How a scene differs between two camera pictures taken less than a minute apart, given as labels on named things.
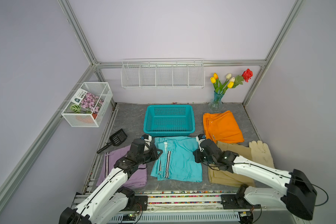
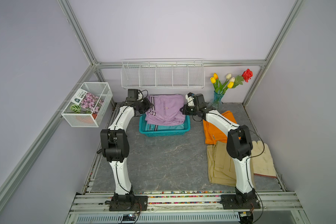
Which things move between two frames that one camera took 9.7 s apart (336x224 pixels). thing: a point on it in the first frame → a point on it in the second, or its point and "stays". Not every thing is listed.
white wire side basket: (88, 106) stays
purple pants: (138, 178) → (167, 110)
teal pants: (176, 162) → (150, 128)
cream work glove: (261, 153) stays
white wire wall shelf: (165, 73) stays
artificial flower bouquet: (230, 82) stays
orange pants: (222, 127) stays
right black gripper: (196, 155) → (185, 110)
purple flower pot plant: (87, 102) stays
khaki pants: (219, 175) stays
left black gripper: (154, 156) → (148, 105)
